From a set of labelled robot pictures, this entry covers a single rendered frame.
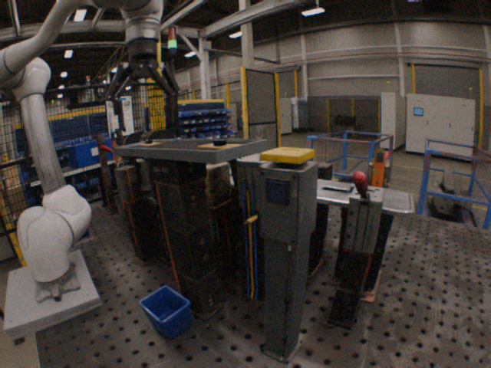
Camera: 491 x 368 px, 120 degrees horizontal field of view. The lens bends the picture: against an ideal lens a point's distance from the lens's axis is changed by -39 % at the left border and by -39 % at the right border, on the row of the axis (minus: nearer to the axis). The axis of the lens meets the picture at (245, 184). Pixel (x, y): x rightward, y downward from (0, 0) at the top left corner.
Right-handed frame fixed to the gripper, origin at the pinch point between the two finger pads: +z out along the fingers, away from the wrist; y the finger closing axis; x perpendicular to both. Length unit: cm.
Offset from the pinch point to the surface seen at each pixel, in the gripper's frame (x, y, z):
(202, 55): 417, 314, -157
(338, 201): -36, 30, 22
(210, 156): -30.6, -2.9, 6.3
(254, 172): -21.7, 15.0, 13.8
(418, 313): -65, 35, 52
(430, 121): -41, 817, 8
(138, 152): -9.6, -6.3, 6.2
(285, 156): -39.4, 2.5, 6.4
